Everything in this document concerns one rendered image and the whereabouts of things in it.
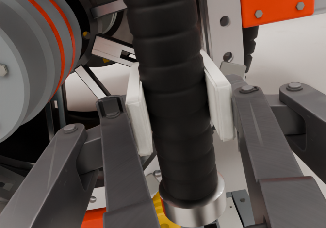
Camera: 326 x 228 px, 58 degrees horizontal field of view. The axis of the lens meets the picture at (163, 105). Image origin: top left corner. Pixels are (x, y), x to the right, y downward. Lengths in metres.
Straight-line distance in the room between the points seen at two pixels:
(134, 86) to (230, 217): 1.01
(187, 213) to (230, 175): 1.25
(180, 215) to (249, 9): 0.27
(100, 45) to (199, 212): 0.35
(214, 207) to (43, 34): 0.20
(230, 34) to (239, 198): 0.89
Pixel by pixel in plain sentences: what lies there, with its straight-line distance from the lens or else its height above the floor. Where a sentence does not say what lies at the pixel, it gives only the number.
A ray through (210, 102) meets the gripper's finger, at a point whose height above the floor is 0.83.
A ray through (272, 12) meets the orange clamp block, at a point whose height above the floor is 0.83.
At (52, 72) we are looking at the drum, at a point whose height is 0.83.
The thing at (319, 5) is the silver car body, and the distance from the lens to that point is 0.81.
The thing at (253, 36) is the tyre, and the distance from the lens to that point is 0.48.
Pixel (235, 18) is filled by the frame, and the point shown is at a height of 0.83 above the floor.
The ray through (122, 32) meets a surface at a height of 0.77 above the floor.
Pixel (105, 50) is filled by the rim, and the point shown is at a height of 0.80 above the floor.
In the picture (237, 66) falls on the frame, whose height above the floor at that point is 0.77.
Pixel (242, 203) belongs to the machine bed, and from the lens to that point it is 1.18.
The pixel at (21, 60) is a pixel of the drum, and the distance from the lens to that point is 0.25.
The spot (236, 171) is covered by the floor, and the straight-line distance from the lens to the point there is 1.46.
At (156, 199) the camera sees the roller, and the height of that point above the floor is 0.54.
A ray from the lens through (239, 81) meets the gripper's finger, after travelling 0.16.
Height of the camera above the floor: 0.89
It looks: 24 degrees down
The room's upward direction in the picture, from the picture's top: 11 degrees counter-clockwise
